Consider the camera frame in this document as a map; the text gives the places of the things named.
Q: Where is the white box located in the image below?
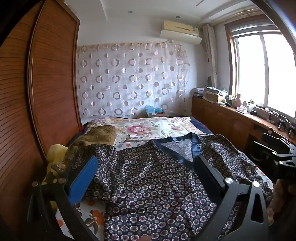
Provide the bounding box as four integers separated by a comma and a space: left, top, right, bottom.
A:
253, 107, 270, 118

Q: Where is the circle-print sheer curtain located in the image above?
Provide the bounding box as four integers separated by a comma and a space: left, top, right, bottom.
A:
76, 42, 189, 118

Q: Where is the cardboard box with blue bags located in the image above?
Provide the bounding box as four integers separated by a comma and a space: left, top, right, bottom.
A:
145, 105, 165, 118

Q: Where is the floral quilt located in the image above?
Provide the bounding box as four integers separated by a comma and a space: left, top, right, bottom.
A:
87, 116, 201, 144

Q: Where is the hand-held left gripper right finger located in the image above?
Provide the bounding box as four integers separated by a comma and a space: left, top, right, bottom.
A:
194, 154, 270, 241

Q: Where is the white air conditioner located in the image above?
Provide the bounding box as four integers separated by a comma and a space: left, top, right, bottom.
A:
160, 20, 202, 44

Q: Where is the person's right hand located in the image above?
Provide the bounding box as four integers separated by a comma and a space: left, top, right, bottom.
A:
266, 179, 296, 224

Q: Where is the yellow cushion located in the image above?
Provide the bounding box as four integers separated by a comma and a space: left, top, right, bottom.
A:
46, 144, 70, 209

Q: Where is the brown cardboard box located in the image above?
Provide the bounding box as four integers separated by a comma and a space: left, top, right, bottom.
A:
205, 93, 224, 103

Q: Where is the navy circle-print garment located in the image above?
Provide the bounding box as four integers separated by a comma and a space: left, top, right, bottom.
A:
63, 133, 274, 241

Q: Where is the wooden wardrobe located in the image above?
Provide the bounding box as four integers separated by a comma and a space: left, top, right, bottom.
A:
0, 0, 83, 232

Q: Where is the stack of books and papers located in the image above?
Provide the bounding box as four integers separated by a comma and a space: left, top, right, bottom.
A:
193, 86, 226, 99

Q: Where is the navy bed cover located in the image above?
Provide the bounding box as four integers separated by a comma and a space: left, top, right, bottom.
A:
191, 116, 213, 135

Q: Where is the gathered patterned curtain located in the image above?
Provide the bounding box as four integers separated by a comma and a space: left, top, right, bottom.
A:
202, 23, 219, 87

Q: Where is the olive brown patterned garment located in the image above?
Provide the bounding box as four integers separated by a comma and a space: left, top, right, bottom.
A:
51, 125, 117, 179

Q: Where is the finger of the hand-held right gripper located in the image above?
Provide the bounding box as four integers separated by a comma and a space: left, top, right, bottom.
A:
262, 133, 294, 152
252, 141, 281, 163

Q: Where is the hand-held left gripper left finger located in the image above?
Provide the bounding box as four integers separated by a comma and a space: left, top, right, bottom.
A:
27, 155, 100, 241

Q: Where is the orange fruit print bed sheet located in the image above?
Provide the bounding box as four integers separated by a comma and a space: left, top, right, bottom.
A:
54, 140, 274, 241

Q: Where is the window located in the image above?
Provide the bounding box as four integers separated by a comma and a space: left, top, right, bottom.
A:
224, 15, 296, 121

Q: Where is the wooden cabinet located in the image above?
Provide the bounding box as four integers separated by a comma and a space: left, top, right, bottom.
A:
191, 96, 296, 158

